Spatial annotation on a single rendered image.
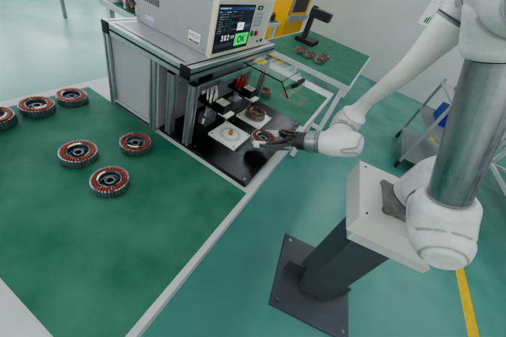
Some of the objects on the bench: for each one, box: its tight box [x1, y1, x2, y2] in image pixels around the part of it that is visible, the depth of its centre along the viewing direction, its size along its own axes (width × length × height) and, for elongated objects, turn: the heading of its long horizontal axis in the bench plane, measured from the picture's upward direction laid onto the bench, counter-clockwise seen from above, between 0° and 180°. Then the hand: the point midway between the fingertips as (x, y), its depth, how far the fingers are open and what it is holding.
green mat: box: [0, 87, 246, 337], centre depth 80 cm, size 94×61×1 cm, turn 42°
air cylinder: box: [198, 108, 217, 126], centre depth 114 cm, size 5×8×6 cm
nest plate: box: [208, 121, 251, 151], centre depth 112 cm, size 15×15×1 cm
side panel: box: [102, 32, 159, 131], centre depth 98 cm, size 28×3×32 cm, turn 42°
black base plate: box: [160, 90, 300, 187], centre depth 122 cm, size 47×64×2 cm
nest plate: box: [236, 109, 272, 129], centre depth 130 cm, size 15×15×1 cm
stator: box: [119, 132, 151, 156], centre depth 92 cm, size 11×11×4 cm
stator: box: [89, 166, 130, 198], centre depth 77 cm, size 11×11×4 cm
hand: (263, 138), depth 106 cm, fingers closed on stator, 11 cm apart
